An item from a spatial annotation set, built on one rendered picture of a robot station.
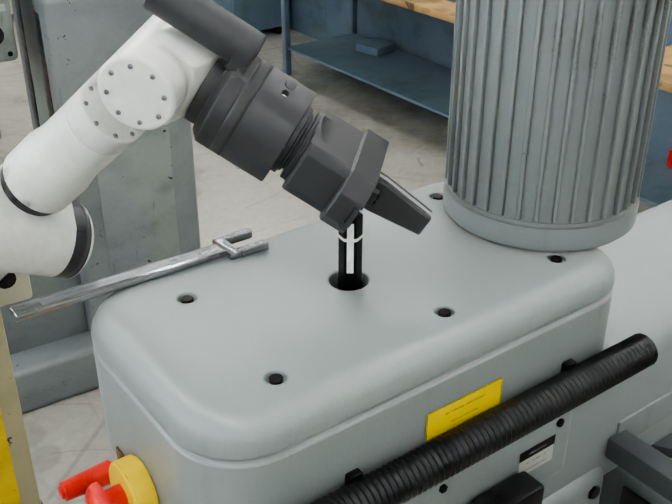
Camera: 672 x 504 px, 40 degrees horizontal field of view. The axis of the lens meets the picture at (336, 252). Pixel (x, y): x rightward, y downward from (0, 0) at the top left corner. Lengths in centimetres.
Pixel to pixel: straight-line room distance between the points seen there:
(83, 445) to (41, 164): 285
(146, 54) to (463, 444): 41
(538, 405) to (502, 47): 32
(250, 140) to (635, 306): 53
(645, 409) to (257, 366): 54
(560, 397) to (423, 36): 643
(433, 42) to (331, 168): 641
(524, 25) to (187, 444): 45
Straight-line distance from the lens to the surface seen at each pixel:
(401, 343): 76
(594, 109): 87
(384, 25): 758
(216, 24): 75
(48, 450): 369
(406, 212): 80
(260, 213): 519
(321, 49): 729
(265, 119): 75
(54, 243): 93
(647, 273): 118
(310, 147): 75
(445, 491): 89
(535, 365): 88
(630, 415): 112
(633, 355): 94
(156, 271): 86
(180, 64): 75
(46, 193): 89
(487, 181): 90
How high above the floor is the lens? 232
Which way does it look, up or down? 29 degrees down
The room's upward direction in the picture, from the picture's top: straight up
